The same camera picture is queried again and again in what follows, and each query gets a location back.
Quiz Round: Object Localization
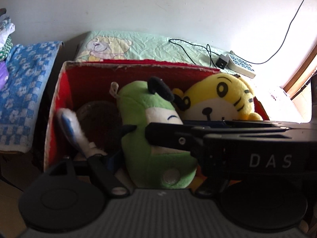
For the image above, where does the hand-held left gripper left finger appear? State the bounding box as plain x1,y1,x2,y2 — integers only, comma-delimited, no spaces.
43,151,130,199

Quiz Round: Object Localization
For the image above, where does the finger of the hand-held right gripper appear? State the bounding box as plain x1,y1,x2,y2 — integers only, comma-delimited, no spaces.
145,122,206,155
183,120,291,130

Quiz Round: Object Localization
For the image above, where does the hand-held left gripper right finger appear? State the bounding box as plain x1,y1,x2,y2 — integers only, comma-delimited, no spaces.
196,176,229,197

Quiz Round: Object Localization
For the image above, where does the green cow plush toy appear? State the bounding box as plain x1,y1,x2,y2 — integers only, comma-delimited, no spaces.
110,77,199,189

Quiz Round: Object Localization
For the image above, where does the yellow tiger plush toy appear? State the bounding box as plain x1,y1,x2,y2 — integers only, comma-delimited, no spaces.
172,73,263,122

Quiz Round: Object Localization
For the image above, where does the red cardboard box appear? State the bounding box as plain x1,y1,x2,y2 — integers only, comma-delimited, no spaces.
44,59,270,179

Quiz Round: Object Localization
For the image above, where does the dark brown round object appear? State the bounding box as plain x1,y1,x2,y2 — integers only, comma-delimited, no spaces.
75,101,124,154

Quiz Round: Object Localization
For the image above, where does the cream power strip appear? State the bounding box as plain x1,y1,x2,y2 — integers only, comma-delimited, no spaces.
226,51,257,79

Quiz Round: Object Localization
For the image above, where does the black power adapter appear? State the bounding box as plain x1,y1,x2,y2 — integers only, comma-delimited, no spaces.
216,54,229,69

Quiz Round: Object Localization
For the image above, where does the bear print bed sheet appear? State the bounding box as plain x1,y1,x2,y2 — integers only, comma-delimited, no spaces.
74,30,250,76

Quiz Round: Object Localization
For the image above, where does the blue checkered towel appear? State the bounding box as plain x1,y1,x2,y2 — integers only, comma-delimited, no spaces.
0,41,64,153

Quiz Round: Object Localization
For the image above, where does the purple cloth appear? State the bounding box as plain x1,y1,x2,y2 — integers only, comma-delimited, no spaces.
0,61,10,90

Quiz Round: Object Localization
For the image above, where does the stack of folded clothes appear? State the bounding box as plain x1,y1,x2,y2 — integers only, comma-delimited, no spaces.
0,10,16,61

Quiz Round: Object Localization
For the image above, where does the wooden frame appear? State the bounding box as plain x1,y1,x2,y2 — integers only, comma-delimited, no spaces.
283,46,317,100

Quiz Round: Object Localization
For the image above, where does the thin black cable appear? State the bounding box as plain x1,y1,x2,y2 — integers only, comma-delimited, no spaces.
169,38,221,67

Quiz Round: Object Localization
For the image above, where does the power strip cable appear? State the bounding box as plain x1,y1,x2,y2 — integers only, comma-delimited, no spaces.
248,0,314,65

